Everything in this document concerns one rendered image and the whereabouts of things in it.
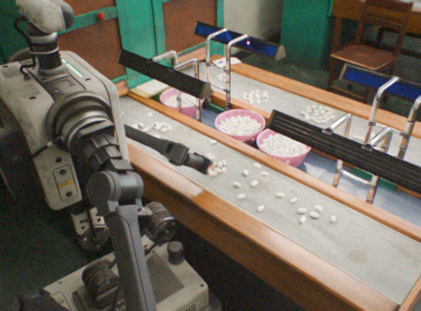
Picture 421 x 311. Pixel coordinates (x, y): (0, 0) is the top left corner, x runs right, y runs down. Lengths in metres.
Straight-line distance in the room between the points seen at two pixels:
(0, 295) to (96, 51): 1.43
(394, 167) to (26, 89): 1.11
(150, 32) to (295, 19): 2.42
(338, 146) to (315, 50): 3.23
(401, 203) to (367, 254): 0.43
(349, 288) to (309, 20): 3.53
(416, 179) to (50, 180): 1.08
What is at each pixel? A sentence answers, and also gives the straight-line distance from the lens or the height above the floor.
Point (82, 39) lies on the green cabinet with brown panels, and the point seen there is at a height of 1.14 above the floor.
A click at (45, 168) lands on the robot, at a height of 1.28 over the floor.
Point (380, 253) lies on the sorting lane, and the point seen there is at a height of 0.74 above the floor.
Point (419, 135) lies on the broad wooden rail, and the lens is 2.32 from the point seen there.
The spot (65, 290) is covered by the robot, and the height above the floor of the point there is 0.47.
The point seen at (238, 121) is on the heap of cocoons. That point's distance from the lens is 2.26.
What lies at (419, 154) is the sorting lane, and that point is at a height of 0.74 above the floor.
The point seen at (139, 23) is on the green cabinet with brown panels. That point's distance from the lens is 2.55.
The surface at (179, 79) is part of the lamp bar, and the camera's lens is 1.94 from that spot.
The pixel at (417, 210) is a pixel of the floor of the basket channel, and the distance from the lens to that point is 1.98.
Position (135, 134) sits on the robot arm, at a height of 1.02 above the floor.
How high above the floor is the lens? 1.92
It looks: 36 degrees down
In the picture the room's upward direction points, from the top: 2 degrees counter-clockwise
